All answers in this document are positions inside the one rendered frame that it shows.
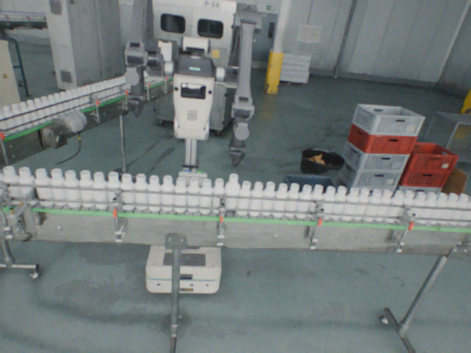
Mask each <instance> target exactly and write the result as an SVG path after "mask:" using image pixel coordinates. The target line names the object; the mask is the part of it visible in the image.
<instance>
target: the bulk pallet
mask: <svg viewBox="0 0 471 353"><path fill-rule="evenodd" d="M282 52H283V53H284V57H283V61H282V69H281V73H280V80H279V81H281V80H283V81H284V82H286V83H281V84H289V85H304V86H306V83H307V80H308V72H309V71H308V68H309V64H310V58H311V56H312V55H310V54H308V53H305V52H301V51H295V50H283V49H282ZM306 79H307V80H306ZM293 83H300V84H293Z"/></svg>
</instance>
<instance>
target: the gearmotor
mask: <svg viewBox="0 0 471 353"><path fill-rule="evenodd" d="M86 123H87V120H86V117H85V116H84V115H83V114H82V113H81V112H79V111H75V112H73V113H68V114H66V115H63V116H60V117H58V118H55V119H54V120H53V122H52V124H50V125H47V126H44V127H42V128H40V129H41V136H42V142H43V147H44V149H45V150H47V149H48V147H51V148H55V149H57V148H59V147H62V146H64V145H66V144H68V141H67V134H69V133H70V132H78V135H79V144H80V147H79V150H78V152H79V151H80V149H81V137H80V133H81V131H80V130H82V129H83V127H85V126H86ZM78 152H77V153H76V154H75V155H77V154H78ZM75 155H73V156H72V157H71V158H73V157H74V156H75ZM71 158H69V159H67V160H70V159H71ZM67 160H64V161H62V162H65V161H67ZM62 162H58V163H56V165H57V164H59V163H62Z"/></svg>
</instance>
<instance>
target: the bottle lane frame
mask: <svg viewBox="0 0 471 353"><path fill-rule="evenodd" d="M32 213H33V216H34V221H35V223H39V224H42V226H41V227H40V228H39V229H38V230H37V232H36V237H32V239H31V237H30V238H29V239H31V240H29V241H35V242H76V243H97V244H116V234H115V232H116V229H115V221H114V216H113V213H111V212H108V210H107V211H106V212H99V210H97V211H96V212H94V211H90V209H89V210H88V211H81V209H80V210H72V208H71V209H70V210H63V208H62V209H53V208H52V209H44V207H43V208H42V209H35V208H34V207H33V208H32ZM121 219H125V220H126V225H124V227H126V230H127V232H126V233H125V234H124V236H123V242H122V243H121V244H138V245H160V246H165V237H166V236H167V235H168V234H176V235H185V236H186V246H187V247H217V235H218V227H219V217H218V216H216V217H215V216H210V215H208V216H202V215H200V216H194V215H193V214H192V216H186V215H185V214H184V215H177V213H176V214H175V215H169V214H168V213H167V214H161V213H160V212H159V214H152V213H150V214H144V213H143V212H141V213H140V214H139V213H134V211H133V212H132V213H126V212H125V211H124V212H118V224H119V230H120V229H121V227H122V220H121ZM316 222H317V221H311V220H310V221H304V220H302V221H297V220H296V219H295V221H291V220H289V219H287V220H282V219H280V220H275V219H273V218H272V219H266V217H265V219H258V217H257V218H256V219H251V218H250V217H249V218H248V219H246V218H243V217H242V216H241V218H235V216H233V218H231V217H226V216H224V218H223V222H222V223H225V228H224V229H223V231H224V237H223V239H222V242H223V245H222V246H221V248H243V249H284V250H306V251H308V245H309V244H310V237H311V235H312V234H313V233H312V231H313V228H314V227H315V224H316ZM405 228H406V225H405V224H404V226H400V225H398V224H397V225H391V224H390V225H385V224H384V223H383V225H382V224H370V223H369V224H366V223H363V222H362V223H356V222H355V223H349V222H347V223H342V222H340V223H337V222H334V221H333V222H327V221H325V222H324V223H323V222H322V225H321V226H320V227H319V230H318V231H317V234H316V238H317V239H318V241H317V242H316V243H315V249H312V250H311V251H347V252H368V253H389V254H393V252H394V248H395V247H396V246H395V243H394V241H395V238H397V237H399V236H397V234H398V232H399V231H403V232H404V230H405ZM402 234H403V233H402ZM401 237H402V235H401V236H400V239H401ZM404 242H405V245H404V246H403V247H402V252H400V253H399V252H398V253H397V254H431V255H438V256H448V254H449V252H450V250H451V248H452V247H453V246H455V245H468V246H469V248H470V250H469V252H468V253H467V254H466V256H471V228H460V227H459V228H453V227H452V228H447V227H446V226H445V228H443V227H433V226H432V227H427V226H417V227H416V226H414V227H413V228H412V229H411V230H409V231H408V233H407V235H406V237H405V238H404Z"/></svg>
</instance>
